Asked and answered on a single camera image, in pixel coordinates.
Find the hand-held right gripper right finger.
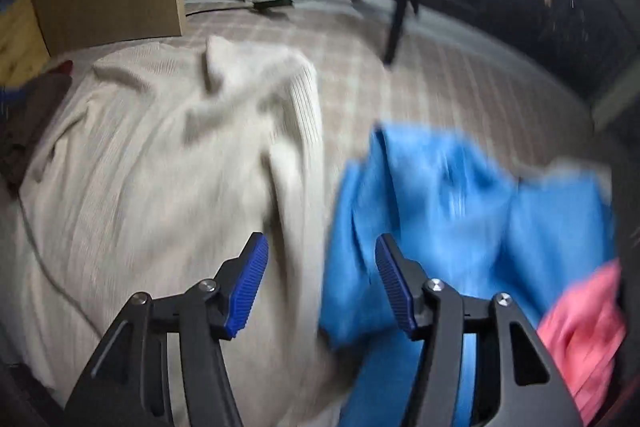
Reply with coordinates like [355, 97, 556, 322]
[375, 233, 586, 427]

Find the cream knitted sweater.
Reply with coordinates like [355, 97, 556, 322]
[10, 34, 371, 427]

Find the pink garment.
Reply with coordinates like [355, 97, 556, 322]
[537, 257, 628, 425]

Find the dark brown cloth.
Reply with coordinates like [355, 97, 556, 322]
[0, 59, 76, 198]

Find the blue garment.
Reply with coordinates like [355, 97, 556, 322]
[317, 119, 618, 427]

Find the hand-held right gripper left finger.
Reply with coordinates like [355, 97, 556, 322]
[62, 232, 271, 427]

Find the plaid bed sheet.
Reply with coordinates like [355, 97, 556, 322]
[50, 0, 601, 188]

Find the yellow panel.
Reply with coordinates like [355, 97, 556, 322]
[0, 0, 51, 88]

